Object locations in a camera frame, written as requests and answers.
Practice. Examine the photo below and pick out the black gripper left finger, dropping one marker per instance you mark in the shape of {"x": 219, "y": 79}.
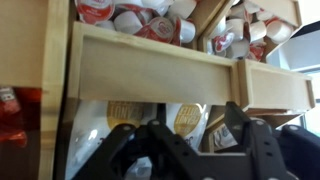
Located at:
{"x": 173, "y": 156}

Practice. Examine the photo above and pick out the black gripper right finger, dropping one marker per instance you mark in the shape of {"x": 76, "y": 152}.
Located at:
{"x": 263, "y": 150}

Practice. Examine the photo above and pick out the white peanut butter sachet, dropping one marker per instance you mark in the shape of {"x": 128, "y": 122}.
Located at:
{"x": 188, "y": 120}
{"x": 90, "y": 133}

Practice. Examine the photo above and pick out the creamer cups pile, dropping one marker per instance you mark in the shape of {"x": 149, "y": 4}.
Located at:
{"x": 156, "y": 28}
{"x": 240, "y": 36}

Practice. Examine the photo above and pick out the wooden bin with red packets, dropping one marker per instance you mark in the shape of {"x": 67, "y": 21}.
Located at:
{"x": 46, "y": 133}

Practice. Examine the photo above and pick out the red packets pile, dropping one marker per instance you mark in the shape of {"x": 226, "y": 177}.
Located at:
{"x": 10, "y": 116}

